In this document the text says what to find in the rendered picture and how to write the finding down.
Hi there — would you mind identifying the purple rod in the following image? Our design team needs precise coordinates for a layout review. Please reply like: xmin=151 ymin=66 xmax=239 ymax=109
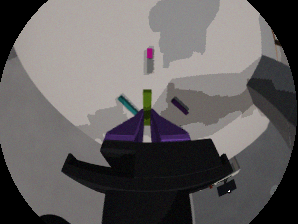
xmin=171 ymin=98 xmax=189 ymax=115

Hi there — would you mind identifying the lime green rod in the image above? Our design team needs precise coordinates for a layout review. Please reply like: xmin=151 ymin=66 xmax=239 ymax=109
xmin=143 ymin=89 xmax=152 ymax=126

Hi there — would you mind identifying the grey rod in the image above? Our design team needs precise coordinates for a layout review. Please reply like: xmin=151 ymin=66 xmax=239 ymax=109
xmin=147 ymin=59 xmax=152 ymax=74

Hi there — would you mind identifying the magenta rod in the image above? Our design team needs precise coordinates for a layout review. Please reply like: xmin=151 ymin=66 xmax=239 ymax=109
xmin=147 ymin=48 xmax=152 ymax=58

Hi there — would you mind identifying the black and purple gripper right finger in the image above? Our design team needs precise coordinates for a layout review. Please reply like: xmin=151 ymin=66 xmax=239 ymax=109
xmin=150 ymin=109 xmax=191 ymax=142

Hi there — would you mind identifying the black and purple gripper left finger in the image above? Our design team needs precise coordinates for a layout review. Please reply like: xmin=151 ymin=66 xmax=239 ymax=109
xmin=103 ymin=109 xmax=144 ymax=142

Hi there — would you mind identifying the turquoise rod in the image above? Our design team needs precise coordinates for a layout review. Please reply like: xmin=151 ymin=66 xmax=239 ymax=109
xmin=118 ymin=95 xmax=138 ymax=115

